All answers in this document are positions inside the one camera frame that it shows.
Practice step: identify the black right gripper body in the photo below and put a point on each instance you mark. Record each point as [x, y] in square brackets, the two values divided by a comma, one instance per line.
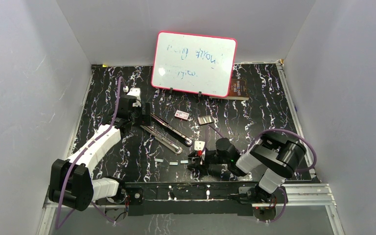
[211, 157]

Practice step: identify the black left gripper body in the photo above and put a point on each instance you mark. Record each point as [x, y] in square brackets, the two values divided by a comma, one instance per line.
[138, 119]

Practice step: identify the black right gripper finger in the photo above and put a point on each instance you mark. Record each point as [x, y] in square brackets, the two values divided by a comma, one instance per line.
[197, 167]
[197, 154]

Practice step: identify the red white staple box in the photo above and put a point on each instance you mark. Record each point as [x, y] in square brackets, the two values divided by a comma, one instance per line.
[181, 115]

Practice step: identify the cardboard staple box tray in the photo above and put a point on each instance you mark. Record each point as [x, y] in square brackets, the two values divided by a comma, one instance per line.
[204, 120]

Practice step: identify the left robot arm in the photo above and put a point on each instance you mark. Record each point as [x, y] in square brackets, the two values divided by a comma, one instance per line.
[71, 180]

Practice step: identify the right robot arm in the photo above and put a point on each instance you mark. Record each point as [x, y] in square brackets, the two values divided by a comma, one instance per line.
[280, 154]

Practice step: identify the pink framed whiteboard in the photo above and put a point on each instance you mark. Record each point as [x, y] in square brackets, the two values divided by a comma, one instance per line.
[192, 63]

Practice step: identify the brown Three Days book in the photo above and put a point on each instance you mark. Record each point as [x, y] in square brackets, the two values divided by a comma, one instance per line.
[238, 90]

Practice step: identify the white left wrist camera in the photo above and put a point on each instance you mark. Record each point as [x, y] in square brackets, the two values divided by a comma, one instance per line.
[136, 92]

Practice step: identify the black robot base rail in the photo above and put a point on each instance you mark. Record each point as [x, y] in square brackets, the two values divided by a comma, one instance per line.
[193, 198]

